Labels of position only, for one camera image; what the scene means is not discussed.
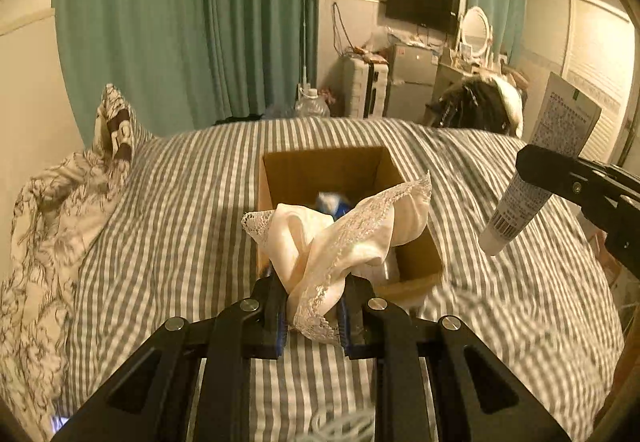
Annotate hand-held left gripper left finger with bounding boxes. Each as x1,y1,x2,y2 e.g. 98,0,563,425
50,275,290,442

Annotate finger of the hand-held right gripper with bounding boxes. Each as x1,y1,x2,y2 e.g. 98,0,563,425
515,144,626,213

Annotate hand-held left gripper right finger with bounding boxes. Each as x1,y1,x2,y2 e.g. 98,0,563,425
339,273,572,442

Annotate white squeeze tube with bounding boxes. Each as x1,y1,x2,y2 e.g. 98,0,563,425
478,71,603,257

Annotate cream lace-trimmed cloth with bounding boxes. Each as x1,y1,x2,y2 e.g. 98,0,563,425
241,171,434,349

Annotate cardboard box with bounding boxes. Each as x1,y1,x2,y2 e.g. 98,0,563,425
257,146,444,309

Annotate black and white clothes pile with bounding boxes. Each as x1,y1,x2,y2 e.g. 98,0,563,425
425,74,526,139

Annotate white wardrobe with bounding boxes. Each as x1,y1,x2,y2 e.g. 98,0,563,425
525,0,640,167

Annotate blue and white packet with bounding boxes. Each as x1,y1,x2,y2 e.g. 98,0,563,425
317,191,357,223

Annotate grey striped bed sheet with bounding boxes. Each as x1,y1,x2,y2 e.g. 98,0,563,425
55,118,626,442

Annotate dressing table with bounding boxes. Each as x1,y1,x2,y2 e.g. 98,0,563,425
434,56,506,97

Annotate white oval vanity mirror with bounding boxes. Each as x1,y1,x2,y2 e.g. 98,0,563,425
459,6,493,62

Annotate silver mini fridge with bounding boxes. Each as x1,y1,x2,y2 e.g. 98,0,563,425
386,43,441,123

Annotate white hard-shell suitcase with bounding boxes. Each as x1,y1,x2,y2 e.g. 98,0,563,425
342,56,391,121

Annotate clear plastic water jug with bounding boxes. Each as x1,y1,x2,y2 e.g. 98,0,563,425
294,82,332,119

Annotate floral patterned quilt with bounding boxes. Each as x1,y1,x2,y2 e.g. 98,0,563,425
0,82,156,438

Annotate white cable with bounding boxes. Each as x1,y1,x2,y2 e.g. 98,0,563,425
310,409,376,442

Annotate black wall television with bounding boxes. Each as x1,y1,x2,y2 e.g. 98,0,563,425
384,0,462,36

